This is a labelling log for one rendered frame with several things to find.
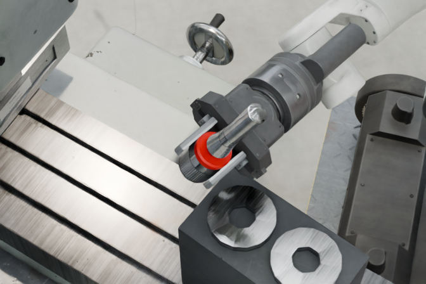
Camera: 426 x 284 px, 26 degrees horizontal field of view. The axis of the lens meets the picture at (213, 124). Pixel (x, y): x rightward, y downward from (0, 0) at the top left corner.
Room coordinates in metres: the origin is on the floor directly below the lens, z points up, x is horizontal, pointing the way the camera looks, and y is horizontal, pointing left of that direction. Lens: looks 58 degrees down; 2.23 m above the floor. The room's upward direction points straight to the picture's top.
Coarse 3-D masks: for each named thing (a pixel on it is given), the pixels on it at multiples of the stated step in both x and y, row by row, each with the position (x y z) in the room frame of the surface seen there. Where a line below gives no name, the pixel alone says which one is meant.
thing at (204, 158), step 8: (200, 136) 0.58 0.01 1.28; (208, 136) 0.58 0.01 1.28; (200, 144) 0.57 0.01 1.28; (200, 152) 0.56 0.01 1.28; (208, 152) 0.56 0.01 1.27; (200, 160) 0.55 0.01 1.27; (208, 160) 0.55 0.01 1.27; (216, 160) 0.55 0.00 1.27; (224, 160) 0.56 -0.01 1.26; (208, 168) 0.55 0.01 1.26; (216, 168) 0.55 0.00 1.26
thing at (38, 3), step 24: (0, 0) 0.64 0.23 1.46; (24, 0) 0.67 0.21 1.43; (48, 0) 0.70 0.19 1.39; (72, 0) 0.73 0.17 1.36; (0, 24) 0.63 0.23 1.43; (24, 24) 0.66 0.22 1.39; (48, 24) 0.69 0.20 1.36; (0, 48) 0.63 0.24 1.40; (24, 48) 0.65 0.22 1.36; (0, 72) 0.62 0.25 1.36
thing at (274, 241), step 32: (224, 192) 0.57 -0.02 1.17; (256, 192) 0.57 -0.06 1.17; (192, 224) 0.53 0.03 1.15; (224, 224) 0.52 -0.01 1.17; (256, 224) 0.52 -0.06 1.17; (288, 224) 0.53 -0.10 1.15; (320, 224) 0.53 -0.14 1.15; (192, 256) 0.51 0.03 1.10; (224, 256) 0.48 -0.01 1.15; (256, 256) 0.48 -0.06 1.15; (288, 256) 0.48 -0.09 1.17; (320, 256) 0.48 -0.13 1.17; (352, 256) 0.48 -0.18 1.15
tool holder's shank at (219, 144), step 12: (252, 108) 0.56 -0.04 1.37; (240, 120) 0.55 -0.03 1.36; (252, 120) 0.55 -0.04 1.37; (264, 120) 0.55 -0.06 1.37; (216, 132) 0.58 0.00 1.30; (228, 132) 0.56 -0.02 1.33; (240, 132) 0.55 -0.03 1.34; (216, 144) 0.56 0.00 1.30; (228, 144) 0.55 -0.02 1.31; (216, 156) 0.55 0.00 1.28
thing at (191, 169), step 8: (192, 144) 0.58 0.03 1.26; (184, 152) 0.58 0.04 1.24; (192, 152) 0.57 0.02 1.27; (184, 160) 0.57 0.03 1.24; (192, 160) 0.56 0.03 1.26; (184, 168) 0.56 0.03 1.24; (192, 168) 0.56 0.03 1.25; (200, 168) 0.55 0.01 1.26; (184, 176) 0.56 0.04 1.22; (192, 176) 0.55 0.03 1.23; (200, 176) 0.55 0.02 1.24; (208, 176) 0.55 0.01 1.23
